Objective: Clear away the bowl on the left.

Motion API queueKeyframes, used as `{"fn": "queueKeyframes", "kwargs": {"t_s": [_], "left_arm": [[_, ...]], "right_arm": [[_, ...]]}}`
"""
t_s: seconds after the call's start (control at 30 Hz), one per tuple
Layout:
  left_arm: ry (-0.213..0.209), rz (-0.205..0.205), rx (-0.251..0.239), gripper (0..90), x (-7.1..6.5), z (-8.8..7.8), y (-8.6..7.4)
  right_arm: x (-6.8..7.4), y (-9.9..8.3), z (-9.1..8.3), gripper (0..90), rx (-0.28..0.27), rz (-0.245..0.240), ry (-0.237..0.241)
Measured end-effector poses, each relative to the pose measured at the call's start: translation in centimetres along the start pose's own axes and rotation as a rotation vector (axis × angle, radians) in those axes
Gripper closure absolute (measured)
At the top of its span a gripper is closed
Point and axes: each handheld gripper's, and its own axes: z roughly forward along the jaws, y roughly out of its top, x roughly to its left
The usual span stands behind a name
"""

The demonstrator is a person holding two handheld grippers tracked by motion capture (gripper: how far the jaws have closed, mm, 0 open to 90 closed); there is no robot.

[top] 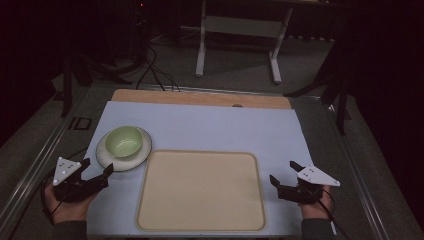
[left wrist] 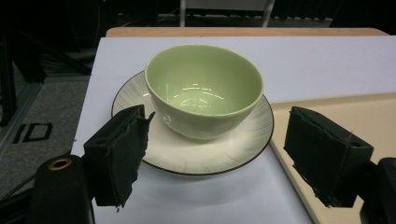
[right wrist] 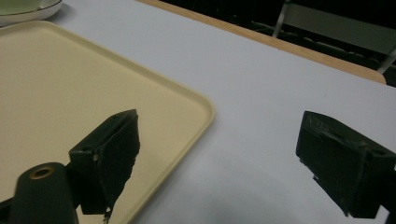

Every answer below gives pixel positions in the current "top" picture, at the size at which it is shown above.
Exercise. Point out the green bowl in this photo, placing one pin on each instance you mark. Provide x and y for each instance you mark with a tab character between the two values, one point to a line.
124	141

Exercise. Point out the white table frame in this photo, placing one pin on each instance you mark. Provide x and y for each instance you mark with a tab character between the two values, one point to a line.
240	26

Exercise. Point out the metal floor rail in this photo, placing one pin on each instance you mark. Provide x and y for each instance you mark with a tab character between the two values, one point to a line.
30	180
360	186

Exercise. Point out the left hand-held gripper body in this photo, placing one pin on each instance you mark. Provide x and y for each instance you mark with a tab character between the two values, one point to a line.
65	168

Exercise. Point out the black metal stand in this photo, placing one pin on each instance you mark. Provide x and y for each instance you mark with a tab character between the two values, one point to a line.
341	100
67	83

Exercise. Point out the dark equipment with red light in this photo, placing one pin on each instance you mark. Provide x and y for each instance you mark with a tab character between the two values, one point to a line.
141	30

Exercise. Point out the white plate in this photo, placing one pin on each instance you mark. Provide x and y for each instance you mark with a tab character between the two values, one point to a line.
140	157

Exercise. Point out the person's right hand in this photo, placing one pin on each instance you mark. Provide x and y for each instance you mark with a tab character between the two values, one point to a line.
316	211

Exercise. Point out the beige tray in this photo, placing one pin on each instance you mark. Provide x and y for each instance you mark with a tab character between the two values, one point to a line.
200	191

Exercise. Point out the person's left hand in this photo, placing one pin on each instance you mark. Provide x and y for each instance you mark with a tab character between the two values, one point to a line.
68	211

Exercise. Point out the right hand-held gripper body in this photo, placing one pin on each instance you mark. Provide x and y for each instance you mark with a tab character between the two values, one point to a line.
313	176

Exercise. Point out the light blue table mat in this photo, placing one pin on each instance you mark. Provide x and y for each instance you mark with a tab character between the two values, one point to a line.
216	128

